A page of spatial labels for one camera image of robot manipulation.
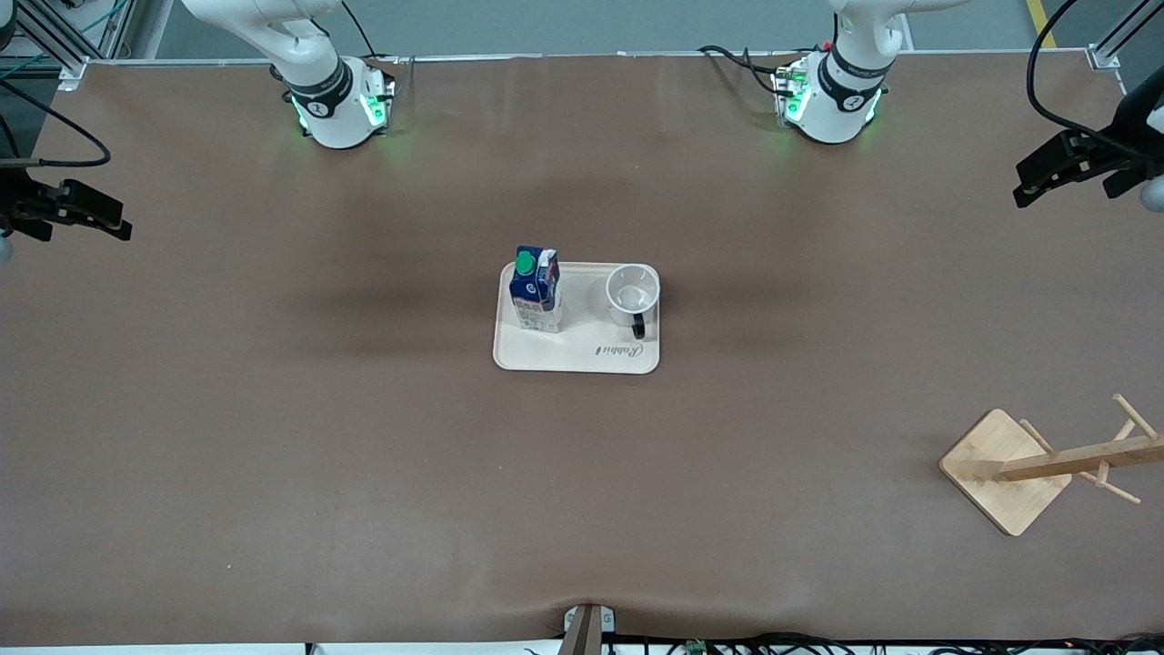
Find white mug with black handle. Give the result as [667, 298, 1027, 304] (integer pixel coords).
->
[605, 264, 661, 341]

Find aluminium frame post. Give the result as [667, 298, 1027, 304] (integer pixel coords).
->
[0, 0, 92, 92]
[1087, 0, 1164, 72]

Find black base power cables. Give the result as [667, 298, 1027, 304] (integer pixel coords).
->
[698, 41, 838, 96]

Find blue white milk carton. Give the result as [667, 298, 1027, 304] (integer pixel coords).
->
[508, 245, 563, 334]

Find front camera mounting post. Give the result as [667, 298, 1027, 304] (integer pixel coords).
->
[557, 603, 617, 655]

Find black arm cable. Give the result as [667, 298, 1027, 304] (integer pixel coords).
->
[1027, 0, 1164, 163]
[0, 80, 112, 169]

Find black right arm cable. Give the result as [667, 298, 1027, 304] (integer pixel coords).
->
[0, 80, 112, 169]

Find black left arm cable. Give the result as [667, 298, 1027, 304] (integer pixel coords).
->
[1027, 0, 1164, 163]

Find wooden mug rack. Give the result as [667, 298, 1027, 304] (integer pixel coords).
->
[938, 393, 1164, 538]

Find cream rectangular serving tray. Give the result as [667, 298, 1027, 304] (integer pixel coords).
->
[492, 261, 661, 376]

